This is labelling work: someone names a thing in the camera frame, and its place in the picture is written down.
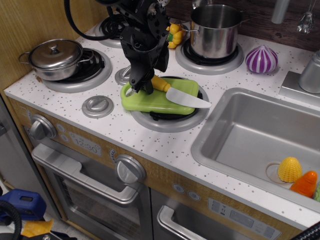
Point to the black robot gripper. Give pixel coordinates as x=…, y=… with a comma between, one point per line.
x=145, y=53

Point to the yellow handled toy knife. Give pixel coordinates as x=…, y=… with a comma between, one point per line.
x=177, y=96

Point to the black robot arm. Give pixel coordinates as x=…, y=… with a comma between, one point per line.
x=148, y=16

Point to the green plastic cutting board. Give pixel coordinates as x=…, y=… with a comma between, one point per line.
x=157, y=101

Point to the middle grey stove knob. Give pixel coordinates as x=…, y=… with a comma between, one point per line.
x=122, y=76

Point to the grey stove knob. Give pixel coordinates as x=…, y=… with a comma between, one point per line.
x=97, y=107
x=122, y=76

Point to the front black burner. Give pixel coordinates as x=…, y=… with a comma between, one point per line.
x=170, y=123

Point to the black burner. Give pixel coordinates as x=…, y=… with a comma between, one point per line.
x=94, y=70
x=170, y=123
x=188, y=60
x=106, y=27

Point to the back right black burner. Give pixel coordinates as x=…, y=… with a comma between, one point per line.
x=188, y=60

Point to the lower grey stove knob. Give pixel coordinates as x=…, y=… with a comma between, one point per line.
x=97, y=107

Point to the yellow toy bell pepper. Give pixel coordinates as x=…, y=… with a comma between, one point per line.
x=175, y=35

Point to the back left black burner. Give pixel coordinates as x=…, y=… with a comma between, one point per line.
x=106, y=27

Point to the tall steel pot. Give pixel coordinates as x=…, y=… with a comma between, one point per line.
x=214, y=30

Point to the small lidded steel pot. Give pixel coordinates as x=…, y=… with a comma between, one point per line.
x=56, y=59

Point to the right oven dial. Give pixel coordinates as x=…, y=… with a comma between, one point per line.
x=128, y=170

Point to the oven dial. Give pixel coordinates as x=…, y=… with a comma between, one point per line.
x=41, y=128
x=128, y=170

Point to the left oven dial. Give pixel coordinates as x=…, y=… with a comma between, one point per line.
x=41, y=128

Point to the silver sink basin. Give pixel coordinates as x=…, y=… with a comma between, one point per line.
x=248, y=134

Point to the purple striped toy onion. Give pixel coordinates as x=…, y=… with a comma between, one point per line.
x=261, y=60

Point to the silver faucet pipe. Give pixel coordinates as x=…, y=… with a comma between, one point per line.
x=279, y=11

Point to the blue clamp tool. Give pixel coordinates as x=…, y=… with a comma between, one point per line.
x=30, y=205

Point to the yellow toy corn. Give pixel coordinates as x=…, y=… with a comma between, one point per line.
x=289, y=170

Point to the hanging clear glass ornament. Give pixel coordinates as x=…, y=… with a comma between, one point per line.
x=306, y=22

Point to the orange toy carrot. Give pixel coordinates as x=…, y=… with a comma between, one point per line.
x=306, y=184

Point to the green toy vegetable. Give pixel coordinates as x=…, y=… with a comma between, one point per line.
x=316, y=195

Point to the silver dishwasher door handle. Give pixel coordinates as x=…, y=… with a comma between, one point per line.
x=165, y=220

